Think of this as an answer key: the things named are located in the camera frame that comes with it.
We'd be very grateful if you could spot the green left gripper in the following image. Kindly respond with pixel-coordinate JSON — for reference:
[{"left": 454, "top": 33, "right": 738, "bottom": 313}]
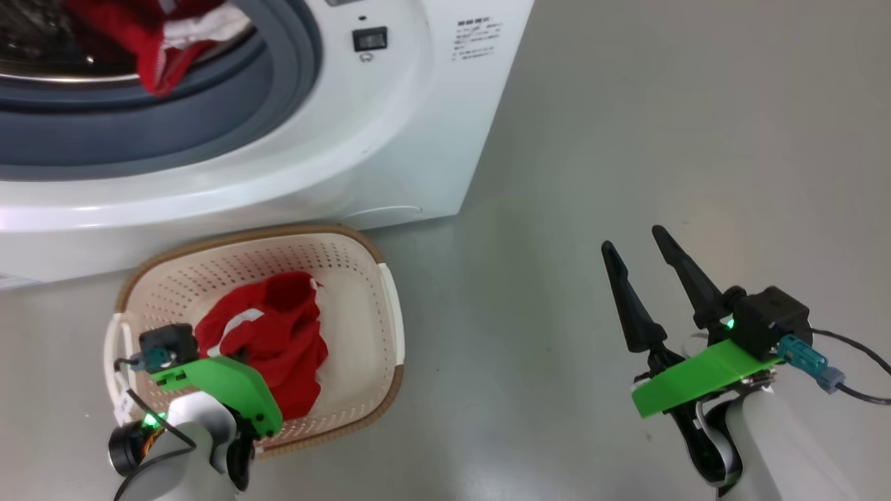
[{"left": 149, "top": 355, "right": 285, "bottom": 440}]

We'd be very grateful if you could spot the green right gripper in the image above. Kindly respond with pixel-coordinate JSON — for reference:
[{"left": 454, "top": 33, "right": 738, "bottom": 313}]
[{"left": 601, "top": 225, "right": 784, "bottom": 419}]

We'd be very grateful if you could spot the red garment with white stripe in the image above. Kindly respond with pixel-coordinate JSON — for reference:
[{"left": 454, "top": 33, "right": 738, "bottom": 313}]
[{"left": 194, "top": 271, "right": 330, "bottom": 422}]

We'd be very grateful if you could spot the red and white garment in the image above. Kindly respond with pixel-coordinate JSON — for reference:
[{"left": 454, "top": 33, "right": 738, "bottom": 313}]
[{"left": 66, "top": 0, "right": 253, "bottom": 97}]

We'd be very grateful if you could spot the cream perforated laundry basket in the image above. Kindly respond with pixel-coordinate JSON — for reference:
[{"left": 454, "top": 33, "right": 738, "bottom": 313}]
[{"left": 104, "top": 224, "right": 406, "bottom": 460}]

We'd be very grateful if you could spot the grey rubber door gasket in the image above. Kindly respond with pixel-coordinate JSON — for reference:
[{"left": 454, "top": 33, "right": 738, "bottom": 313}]
[{"left": 0, "top": 0, "right": 325, "bottom": 183}]

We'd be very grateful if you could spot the white front-load washing machine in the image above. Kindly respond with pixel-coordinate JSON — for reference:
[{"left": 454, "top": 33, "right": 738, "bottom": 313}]
[{"left": 0, "top": 0, "right": 535, "bottom": 287}]

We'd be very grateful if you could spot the black door lock socket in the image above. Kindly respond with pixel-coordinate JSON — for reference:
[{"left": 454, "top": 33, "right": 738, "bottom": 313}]
[{"left": 352, "top": 26, "right": 388, "bottom": 54}]

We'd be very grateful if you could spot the steel washing drum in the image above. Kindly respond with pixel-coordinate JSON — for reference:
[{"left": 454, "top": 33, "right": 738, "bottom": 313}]
[{"left": 0, "top": 0, "right": 267, "bottom": 86}]

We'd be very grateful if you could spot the left camera cable teal plug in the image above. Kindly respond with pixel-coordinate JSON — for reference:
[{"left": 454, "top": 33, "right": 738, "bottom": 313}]
[{"left": 113, "top": 350, "right": 200, "bottom": 482}]

